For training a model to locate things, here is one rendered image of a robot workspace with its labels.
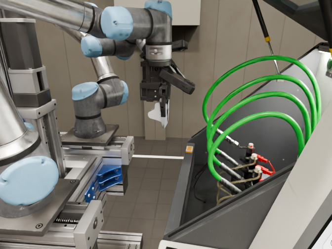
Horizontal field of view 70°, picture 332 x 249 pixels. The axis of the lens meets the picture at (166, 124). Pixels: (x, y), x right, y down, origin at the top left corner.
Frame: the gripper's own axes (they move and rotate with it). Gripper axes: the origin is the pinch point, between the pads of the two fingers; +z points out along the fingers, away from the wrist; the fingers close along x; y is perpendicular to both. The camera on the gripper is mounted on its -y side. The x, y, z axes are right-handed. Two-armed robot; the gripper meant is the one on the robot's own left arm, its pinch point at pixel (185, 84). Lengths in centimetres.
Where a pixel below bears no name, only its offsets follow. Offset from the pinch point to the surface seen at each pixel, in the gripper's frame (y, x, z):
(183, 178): 23.6, -3.2, 27.9
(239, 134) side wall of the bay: 1.6, -37.7, 28.5
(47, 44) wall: 158, -163, -202
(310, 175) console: -17, 36, 35
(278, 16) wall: -83, -247, -46
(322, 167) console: -19, 39, 34
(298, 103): -24.3, 13.1, 26.0
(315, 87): -32.0, -3.9, 26.5
